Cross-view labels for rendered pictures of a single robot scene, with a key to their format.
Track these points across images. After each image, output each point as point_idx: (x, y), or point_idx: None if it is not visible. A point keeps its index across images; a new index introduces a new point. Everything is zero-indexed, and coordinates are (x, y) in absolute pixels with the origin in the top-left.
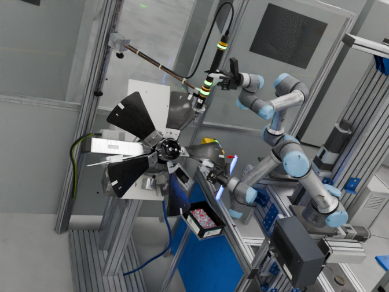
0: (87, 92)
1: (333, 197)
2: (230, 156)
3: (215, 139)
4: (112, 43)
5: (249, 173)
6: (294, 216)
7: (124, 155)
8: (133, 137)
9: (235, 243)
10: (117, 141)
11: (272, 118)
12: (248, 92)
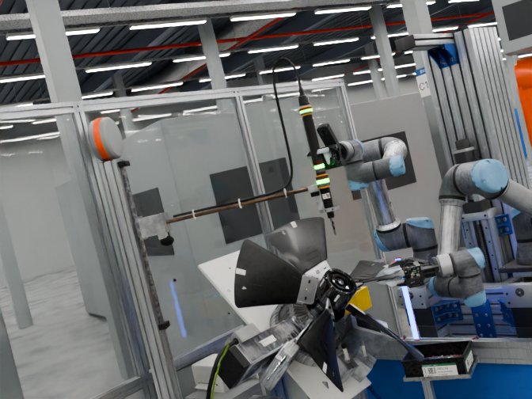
0: (148, 336)
1: None
2: (393, 261)
3: None
4: (148, 231)
5: (442, 246)
6: None
7: None
8: (267, 328)
9: (505, 349)
10: (266, 330)
11: (378, 210)
12: (358, 163)
